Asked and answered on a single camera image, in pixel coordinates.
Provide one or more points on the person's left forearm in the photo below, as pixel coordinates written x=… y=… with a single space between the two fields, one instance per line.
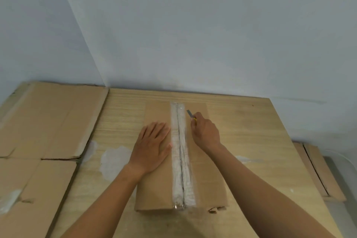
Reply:
x=106 y=204

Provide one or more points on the person's right forearm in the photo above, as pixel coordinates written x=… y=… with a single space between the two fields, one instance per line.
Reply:
x=265 y=196

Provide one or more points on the person's left hand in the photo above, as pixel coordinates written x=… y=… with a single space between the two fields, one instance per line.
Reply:
x=150 y=148

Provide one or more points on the light wooden table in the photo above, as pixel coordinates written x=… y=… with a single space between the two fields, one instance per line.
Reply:
x=251 y=134

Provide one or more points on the yellow utility knife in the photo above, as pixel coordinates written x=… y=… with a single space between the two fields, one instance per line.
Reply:
x=190 y=113

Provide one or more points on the person's right hand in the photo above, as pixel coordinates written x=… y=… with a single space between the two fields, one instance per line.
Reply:
x=206 y=134

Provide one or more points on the plain brown cardboard box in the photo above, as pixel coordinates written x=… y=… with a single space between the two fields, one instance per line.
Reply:
x=55 y=123
x=318 y=168
x=153 y=190

